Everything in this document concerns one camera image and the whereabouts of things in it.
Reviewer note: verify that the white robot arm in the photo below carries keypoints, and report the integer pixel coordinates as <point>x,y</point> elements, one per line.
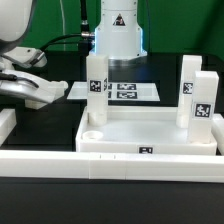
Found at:
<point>118,36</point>

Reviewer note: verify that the white fence block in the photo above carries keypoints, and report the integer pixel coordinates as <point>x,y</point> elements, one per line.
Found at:
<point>7,123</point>
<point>218,131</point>

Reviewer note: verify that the white right fence block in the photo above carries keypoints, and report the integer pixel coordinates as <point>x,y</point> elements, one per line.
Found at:
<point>218,131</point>

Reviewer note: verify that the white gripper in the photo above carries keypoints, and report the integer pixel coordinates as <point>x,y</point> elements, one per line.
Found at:
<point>37,92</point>

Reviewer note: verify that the white desk top tray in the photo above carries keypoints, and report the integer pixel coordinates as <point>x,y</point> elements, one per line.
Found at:
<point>138,129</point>

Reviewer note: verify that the white front fence bar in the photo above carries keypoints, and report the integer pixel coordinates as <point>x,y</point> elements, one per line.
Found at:
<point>48,164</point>

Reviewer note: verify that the marker tag sheet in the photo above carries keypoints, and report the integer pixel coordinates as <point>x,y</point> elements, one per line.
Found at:
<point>119,92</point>

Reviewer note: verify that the white left fence block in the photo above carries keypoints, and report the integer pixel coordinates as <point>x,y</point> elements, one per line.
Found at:
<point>7,123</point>

